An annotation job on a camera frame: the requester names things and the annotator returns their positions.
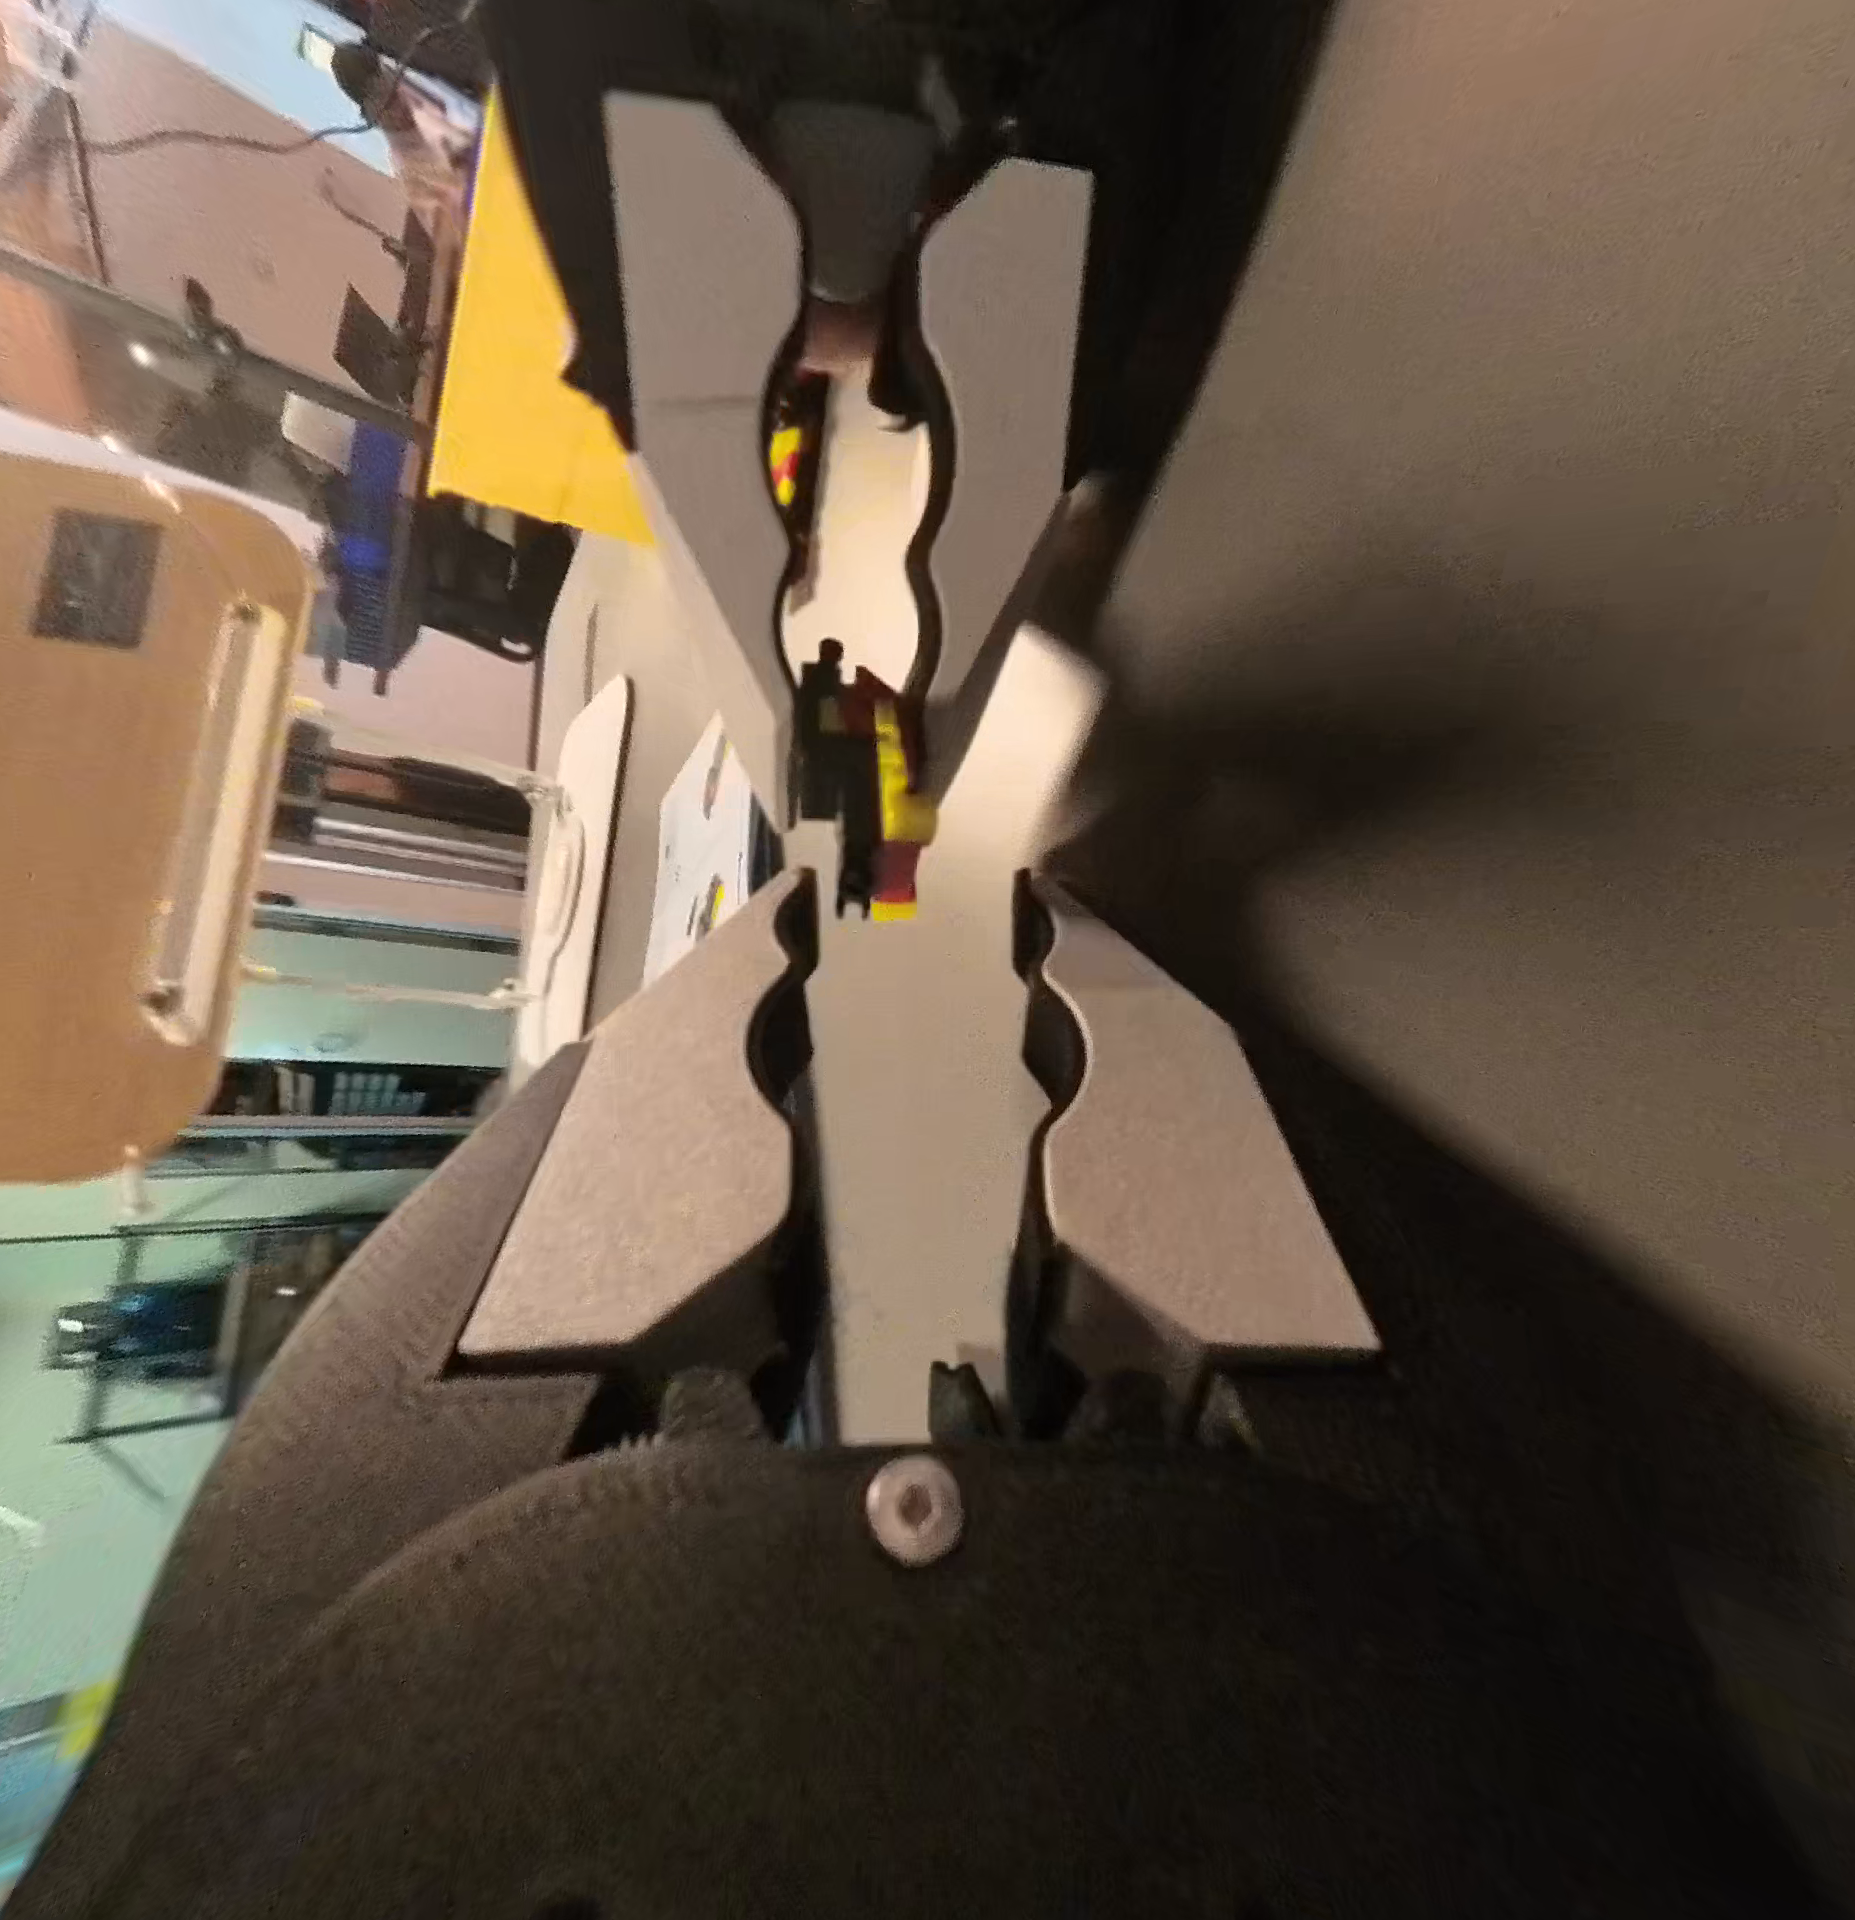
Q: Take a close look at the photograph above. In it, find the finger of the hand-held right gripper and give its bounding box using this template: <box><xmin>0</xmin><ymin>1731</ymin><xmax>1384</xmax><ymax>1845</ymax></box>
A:
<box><xmin>600</xmin><ymin>91</ymin><xmax>813</xmax><ymax>830</ymax></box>
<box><xmin>904</xmin><ymin>154</ymin><xmax>1098</xmax><ymax>706</ymax></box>

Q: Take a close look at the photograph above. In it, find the blue storage bin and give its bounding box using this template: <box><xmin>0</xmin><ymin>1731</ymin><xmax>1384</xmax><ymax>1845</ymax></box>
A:
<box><xmin>332</xmin><ymin>422</ymin><xmax>421</xmax><ymax>664</ymax></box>

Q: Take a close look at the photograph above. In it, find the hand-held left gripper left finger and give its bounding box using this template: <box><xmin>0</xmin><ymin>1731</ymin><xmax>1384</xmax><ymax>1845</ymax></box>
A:
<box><xmin>454</xmin><ymin>865</ymin><xmax>824</xmax><ymax>1370</ymax></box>

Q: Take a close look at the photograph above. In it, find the red yellow lego model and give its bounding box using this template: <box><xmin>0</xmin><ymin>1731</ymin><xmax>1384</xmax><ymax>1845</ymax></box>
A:
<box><xmin>798</xmin><ymin>637</ymin><xmax>940</xmax><ymax>919</ymax></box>

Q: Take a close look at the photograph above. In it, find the open instruction booklet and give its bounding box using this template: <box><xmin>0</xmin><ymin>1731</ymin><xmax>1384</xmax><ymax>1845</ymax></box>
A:
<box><xmin>642</xmin><ymin>717</ymin><xmax>755</xmax><ymax>982</ymax></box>

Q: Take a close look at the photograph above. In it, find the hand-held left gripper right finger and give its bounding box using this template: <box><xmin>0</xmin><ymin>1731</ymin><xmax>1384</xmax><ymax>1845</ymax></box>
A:
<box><xmin>1013</xmin><ymin>870</ymin><xmax>1387</xmax><ymax>1371</ymax></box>

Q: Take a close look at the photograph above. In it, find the long black red lego tail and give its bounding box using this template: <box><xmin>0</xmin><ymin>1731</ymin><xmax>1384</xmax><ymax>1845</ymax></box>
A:
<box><xmin>766</xmin><ymin>370</ymin><xmax>829</xmax><ymax>541</ymax></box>

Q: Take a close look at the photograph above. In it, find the yellow plastic bin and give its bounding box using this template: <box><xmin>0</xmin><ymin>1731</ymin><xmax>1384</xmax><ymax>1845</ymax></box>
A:
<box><xmin>427</xmin><ymin>81</ymin><xmax>657</xmax><ymax>546</ymax></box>

